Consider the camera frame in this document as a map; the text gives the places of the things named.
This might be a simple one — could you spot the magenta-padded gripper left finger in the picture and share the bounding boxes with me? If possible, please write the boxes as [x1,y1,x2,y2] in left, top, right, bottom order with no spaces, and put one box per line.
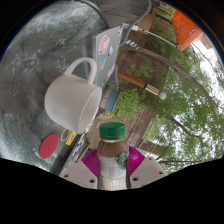
[59,147,101,190]

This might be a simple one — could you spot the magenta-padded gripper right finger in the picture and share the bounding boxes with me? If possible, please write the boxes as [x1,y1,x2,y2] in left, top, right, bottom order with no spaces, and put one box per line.
[127,146,169,190]

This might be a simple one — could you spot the green-capped coffee drink bottle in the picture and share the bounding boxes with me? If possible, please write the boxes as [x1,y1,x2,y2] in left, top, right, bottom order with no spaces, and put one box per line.
[96,121,130,191]

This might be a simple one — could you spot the small yellow packet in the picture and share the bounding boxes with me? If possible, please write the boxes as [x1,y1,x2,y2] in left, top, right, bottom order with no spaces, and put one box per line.
[65,130,78,146]

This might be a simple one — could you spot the flat round red coaster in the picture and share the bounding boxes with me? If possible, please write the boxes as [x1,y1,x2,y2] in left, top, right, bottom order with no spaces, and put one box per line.
[39,133,60,160]

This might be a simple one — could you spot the white ceramic mug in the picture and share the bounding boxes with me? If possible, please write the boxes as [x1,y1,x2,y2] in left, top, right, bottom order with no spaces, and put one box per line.
[44,57,103,135]

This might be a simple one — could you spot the leaning thin-trunked tree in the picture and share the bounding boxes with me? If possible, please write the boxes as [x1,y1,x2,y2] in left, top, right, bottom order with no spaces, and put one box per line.
[119,44,224,134]

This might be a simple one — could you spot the grey laptop with stickers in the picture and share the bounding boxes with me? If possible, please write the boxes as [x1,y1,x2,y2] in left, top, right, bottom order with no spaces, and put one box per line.
[91,23,125,88]

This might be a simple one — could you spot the blue yellow striped cone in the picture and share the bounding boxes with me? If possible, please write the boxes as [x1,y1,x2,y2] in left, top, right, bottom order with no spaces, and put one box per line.
[125,38,140,49]

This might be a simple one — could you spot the orange canopy tent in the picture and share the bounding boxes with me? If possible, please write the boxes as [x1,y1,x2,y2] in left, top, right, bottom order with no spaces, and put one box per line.
[131,9,204,52]

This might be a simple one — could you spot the grey mesh patio chair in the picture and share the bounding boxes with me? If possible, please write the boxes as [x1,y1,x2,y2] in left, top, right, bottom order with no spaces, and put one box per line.
[79,0,153,28]

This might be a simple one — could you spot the globe-topped lamp post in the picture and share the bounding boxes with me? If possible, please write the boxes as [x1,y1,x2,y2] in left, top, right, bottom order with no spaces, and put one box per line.
[117,69,167,101]

